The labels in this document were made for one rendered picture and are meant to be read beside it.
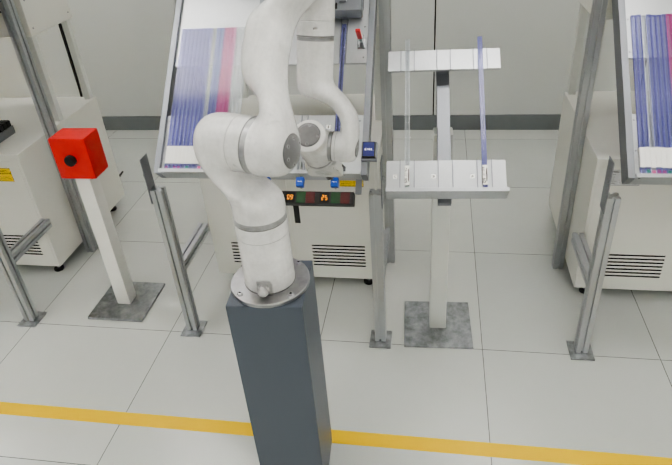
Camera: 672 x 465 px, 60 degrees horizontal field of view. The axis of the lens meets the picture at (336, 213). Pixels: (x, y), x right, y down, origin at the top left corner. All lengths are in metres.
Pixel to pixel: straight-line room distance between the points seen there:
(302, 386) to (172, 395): 0.78
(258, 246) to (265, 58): 0.40
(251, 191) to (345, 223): 1.06
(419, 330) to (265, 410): 0.85
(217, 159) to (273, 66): 0.22
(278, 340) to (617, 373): 1.27
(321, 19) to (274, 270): 0.58
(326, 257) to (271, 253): 1.10
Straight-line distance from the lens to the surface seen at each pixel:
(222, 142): 1.20
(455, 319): 2.34
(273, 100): 1.18
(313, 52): 1.42
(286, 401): 1.58
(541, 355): 2.26
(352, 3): 2.00
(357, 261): 2.39
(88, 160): 2.26
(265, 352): 1.46
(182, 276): 2.24
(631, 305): 2.56
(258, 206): 1.25
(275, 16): 1.23
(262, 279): 1.35
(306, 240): 2.36
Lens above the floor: 1.57
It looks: 32 degrees down
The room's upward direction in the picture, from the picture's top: 5 degrees counter-clockwise
